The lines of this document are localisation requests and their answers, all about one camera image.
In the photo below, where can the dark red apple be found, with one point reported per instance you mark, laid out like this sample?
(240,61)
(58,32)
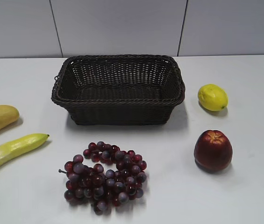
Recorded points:
(213,151)

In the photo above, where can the dark brown wicker basket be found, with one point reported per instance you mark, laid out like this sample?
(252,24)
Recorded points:
(119,89)

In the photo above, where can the yellow lemon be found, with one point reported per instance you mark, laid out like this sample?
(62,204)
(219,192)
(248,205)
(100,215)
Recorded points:
(212,97)

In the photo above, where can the purple grape bunch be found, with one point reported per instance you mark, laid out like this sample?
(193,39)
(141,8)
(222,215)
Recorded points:
(104,175)

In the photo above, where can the yellow banana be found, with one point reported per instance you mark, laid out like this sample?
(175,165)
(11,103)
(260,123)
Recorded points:
(18,147)

